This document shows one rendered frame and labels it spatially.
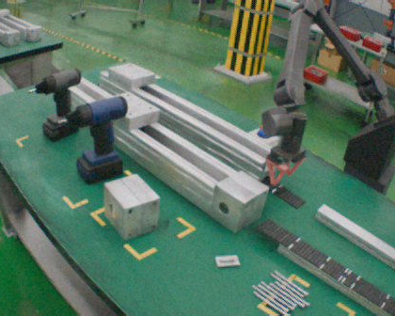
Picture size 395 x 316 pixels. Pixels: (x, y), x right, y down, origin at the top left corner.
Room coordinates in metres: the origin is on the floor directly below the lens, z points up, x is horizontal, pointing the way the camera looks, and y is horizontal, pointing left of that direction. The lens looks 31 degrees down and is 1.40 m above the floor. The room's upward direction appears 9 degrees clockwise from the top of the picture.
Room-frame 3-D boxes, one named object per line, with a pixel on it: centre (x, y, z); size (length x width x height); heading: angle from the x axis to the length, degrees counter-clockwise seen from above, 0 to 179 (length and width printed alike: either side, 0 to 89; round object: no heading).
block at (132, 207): (0.71, 0.12, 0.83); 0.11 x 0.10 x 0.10; 132
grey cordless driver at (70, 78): (1.03, 0.48, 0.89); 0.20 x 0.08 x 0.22; 145
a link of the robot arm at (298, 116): (0.93, -0.23, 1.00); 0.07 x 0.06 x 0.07; 124
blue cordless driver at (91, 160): (0.85, 0.28, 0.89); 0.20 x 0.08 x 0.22; 134
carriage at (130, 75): (1.38, 0.30, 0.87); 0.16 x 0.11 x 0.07; 50
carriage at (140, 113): (1.08, 0.23, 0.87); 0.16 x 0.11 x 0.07; 50
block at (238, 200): (0.80, -0.12, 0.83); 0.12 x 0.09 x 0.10; 140
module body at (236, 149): (1.22, 0.10, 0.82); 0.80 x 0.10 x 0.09; 50
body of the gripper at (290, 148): (0.93, -0.24, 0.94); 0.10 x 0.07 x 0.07; 140
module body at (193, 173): (1.08, 0.23, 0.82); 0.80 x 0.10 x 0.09; 50
